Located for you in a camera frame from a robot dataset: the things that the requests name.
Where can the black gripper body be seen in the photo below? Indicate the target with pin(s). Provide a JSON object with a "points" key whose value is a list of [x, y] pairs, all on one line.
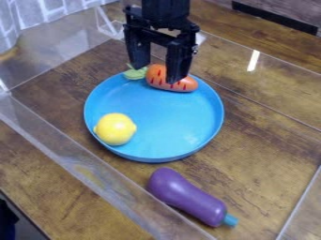
{"points": [[160, 21]]}

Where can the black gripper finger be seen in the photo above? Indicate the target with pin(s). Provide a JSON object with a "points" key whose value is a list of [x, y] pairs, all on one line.
{"points": [[138, 47], [180, 50]]}

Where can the orange toy carrot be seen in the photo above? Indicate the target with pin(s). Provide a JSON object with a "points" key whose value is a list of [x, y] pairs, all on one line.
{"points": [[155, 75]]}

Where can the black baseboard strip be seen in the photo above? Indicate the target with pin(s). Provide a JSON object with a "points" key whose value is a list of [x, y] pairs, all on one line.
{"points": [[275, 18]]}

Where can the blue round plate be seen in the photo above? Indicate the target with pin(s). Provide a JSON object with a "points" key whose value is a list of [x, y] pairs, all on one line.
{"points": [[175, 122]]}

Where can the white patterned curtain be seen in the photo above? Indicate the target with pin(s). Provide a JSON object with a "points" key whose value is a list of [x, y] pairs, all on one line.
{"points": [[21, 14]]}

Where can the yellow toy lemon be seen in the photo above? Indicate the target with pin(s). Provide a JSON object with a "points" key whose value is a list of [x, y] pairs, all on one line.
{"points": [[113, 128]]}

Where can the purple toy eggplant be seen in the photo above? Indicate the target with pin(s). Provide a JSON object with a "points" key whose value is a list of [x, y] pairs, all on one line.
{"points": [[174, 190]]}

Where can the clear acrylic enclosure wall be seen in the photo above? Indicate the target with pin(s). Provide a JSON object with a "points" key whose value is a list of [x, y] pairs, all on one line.
{"points": [[84, 194]]}

